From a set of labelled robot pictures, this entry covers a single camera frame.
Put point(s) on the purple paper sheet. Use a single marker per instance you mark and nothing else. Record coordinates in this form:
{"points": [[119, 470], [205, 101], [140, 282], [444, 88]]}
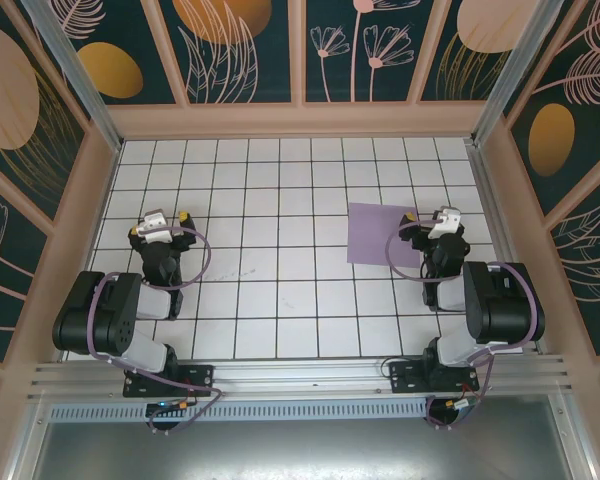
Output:
{"points": [[370, 235]]}

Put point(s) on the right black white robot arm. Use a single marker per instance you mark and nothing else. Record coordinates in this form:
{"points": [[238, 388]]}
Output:
{"points": [[500, 305]]}

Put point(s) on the grey metal sheet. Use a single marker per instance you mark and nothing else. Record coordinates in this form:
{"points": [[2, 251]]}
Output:
{"points": [[300, 450]]}

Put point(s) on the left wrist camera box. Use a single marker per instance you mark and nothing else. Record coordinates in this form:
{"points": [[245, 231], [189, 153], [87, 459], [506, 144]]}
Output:
{"points": [[154, 227]]}

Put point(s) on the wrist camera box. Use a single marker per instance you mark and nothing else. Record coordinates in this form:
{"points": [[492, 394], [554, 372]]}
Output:
{"points": [[445, 225], [154, 227]]}

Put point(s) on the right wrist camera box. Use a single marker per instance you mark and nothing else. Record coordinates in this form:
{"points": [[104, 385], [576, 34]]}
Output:
{"points": [[445, 225]]}

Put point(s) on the aluminium side rail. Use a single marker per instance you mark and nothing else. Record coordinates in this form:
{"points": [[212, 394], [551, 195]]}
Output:
{"points": [[500, 225]]}

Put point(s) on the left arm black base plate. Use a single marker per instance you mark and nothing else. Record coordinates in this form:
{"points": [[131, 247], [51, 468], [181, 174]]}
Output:
{"points": [[195, 380]]}

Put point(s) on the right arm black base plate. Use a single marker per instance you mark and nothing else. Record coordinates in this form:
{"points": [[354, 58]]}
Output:
{"points": [[405, 375]]}

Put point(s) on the aluminium frame post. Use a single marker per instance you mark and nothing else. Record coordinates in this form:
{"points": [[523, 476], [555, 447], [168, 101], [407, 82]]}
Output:
{"points": [[515, 75], [80, 85]]}

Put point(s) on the aluminium mounting rail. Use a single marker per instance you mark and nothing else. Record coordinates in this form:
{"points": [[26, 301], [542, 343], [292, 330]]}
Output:
{"points": [[300, 372]]}

